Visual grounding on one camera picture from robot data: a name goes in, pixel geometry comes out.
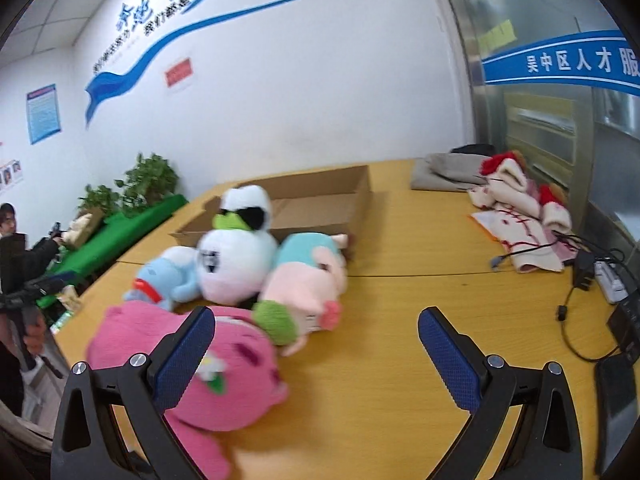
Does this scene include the black power adapter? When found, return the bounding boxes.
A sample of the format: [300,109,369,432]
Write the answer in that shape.
[572,252,596,291]

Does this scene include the yellow sticky notes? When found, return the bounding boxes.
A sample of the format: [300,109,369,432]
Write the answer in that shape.
[477,20,516,51]

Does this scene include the black cable with ferrite bead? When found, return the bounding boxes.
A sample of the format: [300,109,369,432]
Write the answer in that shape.
[556,260,621,363]

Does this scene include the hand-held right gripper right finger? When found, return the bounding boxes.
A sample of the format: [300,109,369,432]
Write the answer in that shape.
[418,306,586,480]

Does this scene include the beige plush toy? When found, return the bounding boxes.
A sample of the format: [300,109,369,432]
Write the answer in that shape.
[67,214,96,250]

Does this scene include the cream and red plush doll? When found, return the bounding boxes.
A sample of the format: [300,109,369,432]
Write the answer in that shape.
[467,150,573,273]

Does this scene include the yellowish carton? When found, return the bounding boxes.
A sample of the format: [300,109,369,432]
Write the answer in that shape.
[56,285,83,315]

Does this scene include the white power strip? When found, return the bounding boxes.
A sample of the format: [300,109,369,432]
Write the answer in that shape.
[592,257,628,303]

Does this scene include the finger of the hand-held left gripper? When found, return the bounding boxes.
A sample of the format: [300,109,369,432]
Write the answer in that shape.
[34,270,78,297]

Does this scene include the black box device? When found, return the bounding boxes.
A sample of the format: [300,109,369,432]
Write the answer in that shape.
[607,292,640,356]

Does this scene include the green table cloth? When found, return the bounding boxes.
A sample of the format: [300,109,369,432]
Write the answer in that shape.
[37,194,191,306]

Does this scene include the large green potted plant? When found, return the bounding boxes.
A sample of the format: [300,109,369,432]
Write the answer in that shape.
[117,154,181,216]

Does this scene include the red wall sign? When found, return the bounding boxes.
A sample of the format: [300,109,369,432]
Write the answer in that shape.
[164,57,195,88]

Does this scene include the pink and teal cow plush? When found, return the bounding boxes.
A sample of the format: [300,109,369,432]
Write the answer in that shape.
[251,232,351,358]

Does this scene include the grey cloth bag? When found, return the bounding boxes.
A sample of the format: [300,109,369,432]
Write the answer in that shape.
[411,152,493,193]

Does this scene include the black cable with plug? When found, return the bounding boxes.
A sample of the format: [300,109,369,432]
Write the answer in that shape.
[490,232,601,268]

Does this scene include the person's left hand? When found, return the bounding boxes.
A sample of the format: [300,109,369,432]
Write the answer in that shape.
[22,310,48,356]

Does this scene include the magenta pig plush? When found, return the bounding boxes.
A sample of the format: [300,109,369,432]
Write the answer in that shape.
[86,301,291,480]

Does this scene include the blue ribbon wall decal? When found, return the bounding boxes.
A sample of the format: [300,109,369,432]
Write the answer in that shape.
[84,0,363,131]

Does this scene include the blue wall poster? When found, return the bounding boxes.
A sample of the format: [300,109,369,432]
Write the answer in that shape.
[26,82,63,146]

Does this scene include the cardboard box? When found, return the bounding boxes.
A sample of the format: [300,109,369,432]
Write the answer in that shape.
[169,164,373,261]

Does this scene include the small green potted plant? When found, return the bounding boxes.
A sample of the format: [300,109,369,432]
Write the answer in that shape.
[75,185,121,226]

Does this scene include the wall lettering decal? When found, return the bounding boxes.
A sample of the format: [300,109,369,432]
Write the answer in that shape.
[92,0,241,73]

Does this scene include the photo wall poster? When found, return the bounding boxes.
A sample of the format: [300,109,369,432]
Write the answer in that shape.
[0,157,25,191]

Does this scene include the blue door banner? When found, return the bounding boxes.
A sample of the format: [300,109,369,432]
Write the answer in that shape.
[481,30,640,98]

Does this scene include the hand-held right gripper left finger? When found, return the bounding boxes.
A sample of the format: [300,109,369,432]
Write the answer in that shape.
[51,306,217,480]

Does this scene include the light blue plush toy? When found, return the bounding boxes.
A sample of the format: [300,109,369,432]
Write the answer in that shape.
[122,246,201,311]

